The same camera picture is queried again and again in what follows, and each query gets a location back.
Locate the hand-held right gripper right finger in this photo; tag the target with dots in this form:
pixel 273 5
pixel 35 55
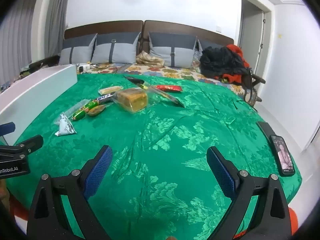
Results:
pixel 221 172

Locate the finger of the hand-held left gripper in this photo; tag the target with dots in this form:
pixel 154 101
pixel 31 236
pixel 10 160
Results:
pixel 30 143
pixel 7 129

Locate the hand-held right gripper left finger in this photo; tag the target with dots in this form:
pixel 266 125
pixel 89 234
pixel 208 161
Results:
pixel 98 170

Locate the silver triangular snack packet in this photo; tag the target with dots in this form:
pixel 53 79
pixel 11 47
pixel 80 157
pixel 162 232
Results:
pixel 65 127

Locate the white cardboard box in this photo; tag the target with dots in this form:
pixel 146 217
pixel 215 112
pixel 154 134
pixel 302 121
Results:
pixel 37 92

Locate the long clear wrapper packet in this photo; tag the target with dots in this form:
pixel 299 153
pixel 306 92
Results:
pixel 75 108

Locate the small amber snack packet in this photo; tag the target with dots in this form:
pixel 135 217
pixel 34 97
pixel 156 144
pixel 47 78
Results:
pixel 96 110

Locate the green candy tube packet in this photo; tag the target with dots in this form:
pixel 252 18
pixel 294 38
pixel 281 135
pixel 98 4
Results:
pixel 85 108

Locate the dark chocolate bar packet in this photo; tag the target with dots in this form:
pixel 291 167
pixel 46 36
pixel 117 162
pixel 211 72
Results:
pixel 107 97

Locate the cake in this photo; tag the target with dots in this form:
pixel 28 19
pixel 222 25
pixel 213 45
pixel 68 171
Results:
pixel 133 100

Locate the yellow cake bar packet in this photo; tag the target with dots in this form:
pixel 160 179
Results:
pixel 110 90

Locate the long clear black-tipped packet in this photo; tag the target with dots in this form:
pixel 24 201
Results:
pixel 167 97

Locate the black snack packet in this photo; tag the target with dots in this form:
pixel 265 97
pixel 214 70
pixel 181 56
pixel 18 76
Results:
pixel 136 81

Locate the red snack packet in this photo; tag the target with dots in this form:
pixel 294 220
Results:
pixel 170 88

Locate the orange object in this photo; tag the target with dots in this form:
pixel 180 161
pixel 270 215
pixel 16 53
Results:
pixel 20 210
pixel 293 220

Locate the black rectangular case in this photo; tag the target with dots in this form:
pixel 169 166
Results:
pixel 266 130

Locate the black smartphone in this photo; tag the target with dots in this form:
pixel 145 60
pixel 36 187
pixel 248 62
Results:
pixel 283 155

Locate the green floral bedspread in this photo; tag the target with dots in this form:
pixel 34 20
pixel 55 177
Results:
pixel 162 142

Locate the thin-framed eyeglasses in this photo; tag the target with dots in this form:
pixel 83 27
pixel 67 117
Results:
pixel 243 105

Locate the dark green bag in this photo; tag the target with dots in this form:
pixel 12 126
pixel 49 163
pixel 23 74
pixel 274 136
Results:
pixel 42 63

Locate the grey curtain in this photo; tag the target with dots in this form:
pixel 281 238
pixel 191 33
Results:
pixel 17 42

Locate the white power strip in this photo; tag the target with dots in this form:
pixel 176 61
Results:
pixel 84 67

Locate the black chair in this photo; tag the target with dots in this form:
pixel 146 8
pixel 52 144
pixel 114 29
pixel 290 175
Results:
pixel 257 80

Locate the grey two-tone pillow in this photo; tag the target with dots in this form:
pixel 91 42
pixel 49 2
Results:
pixel 77 51
pixel 172 52
pixel 207 44
pixel 117 50

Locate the black jacket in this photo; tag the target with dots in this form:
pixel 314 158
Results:
pixel 220 62

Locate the beige folded blanket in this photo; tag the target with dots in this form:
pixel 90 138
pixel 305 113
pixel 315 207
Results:
pixel 150 58

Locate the red orange garment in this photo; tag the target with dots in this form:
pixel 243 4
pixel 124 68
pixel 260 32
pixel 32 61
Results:
pixel 235 48

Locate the brown padded headboard panel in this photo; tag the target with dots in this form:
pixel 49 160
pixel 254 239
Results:
pixel 187 27
pixel 100 27

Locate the white door frame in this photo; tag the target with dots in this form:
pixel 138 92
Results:
pixel 250 30

